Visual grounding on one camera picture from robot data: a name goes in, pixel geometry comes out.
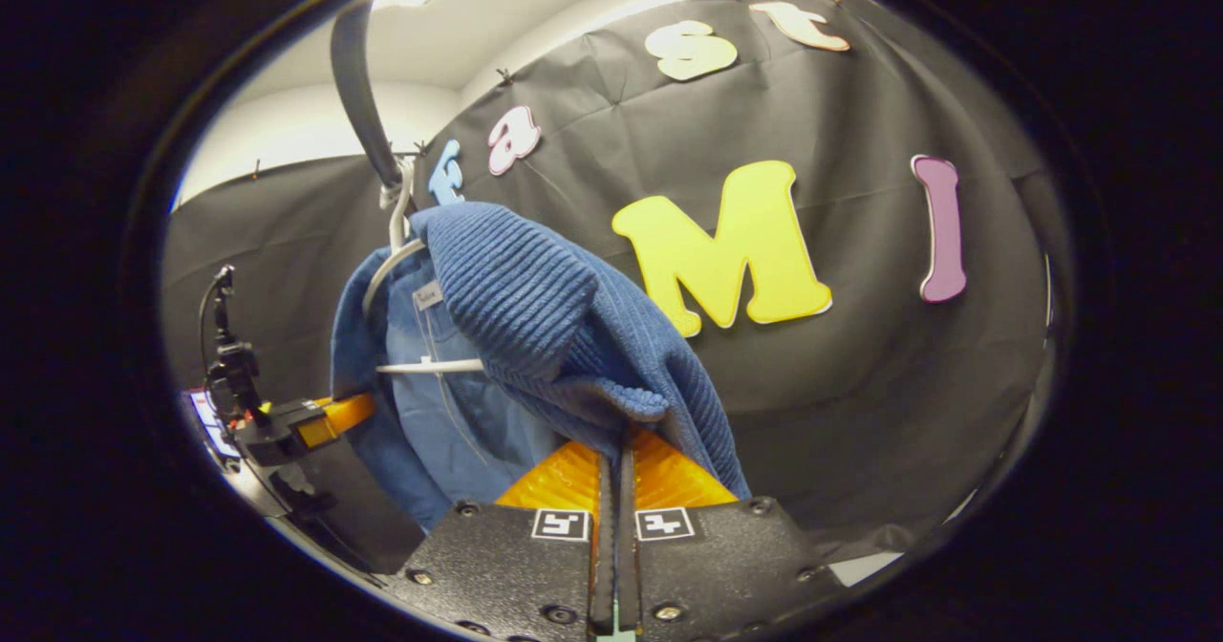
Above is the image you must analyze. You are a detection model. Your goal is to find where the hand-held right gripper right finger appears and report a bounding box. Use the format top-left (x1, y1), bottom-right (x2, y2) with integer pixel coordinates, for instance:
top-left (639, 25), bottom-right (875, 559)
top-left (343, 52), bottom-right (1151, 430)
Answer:
top-left (616, 427), bottom-right (849, 639)

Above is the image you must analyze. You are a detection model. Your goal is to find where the blue corduroy shirt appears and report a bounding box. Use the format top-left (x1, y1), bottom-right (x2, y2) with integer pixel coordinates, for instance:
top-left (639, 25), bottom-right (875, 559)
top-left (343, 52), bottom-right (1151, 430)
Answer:
top-left (330, 201), bottom-right (753, 533)

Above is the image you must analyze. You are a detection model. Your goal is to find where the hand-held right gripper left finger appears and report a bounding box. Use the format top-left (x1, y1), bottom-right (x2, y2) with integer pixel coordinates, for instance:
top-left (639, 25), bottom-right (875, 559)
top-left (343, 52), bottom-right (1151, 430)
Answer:
top-left (382, 439), bottom-right (614, 641)

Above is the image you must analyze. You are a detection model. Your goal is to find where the black clothes rack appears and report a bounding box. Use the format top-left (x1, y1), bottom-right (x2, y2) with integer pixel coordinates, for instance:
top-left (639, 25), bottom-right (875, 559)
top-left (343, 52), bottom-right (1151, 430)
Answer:
top-left (330, 0), bottom-right (410, 196)

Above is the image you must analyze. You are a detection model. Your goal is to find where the black backdrop cloth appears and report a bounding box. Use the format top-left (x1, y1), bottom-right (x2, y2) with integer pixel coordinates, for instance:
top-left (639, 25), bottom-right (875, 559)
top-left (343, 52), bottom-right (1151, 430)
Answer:
top-left (158, 0), bottom-right (1076, 567)

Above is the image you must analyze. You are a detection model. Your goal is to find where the white plastic hanger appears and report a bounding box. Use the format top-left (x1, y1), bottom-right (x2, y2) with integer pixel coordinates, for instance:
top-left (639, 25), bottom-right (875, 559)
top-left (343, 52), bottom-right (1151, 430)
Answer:
top-left (361, 158), bottom-right (486, 376)

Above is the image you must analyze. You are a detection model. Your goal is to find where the bright display screen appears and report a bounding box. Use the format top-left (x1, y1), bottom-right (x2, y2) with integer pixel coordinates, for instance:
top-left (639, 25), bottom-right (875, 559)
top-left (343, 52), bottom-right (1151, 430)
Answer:
top-left (186, 389), bottom-right (240, 460)

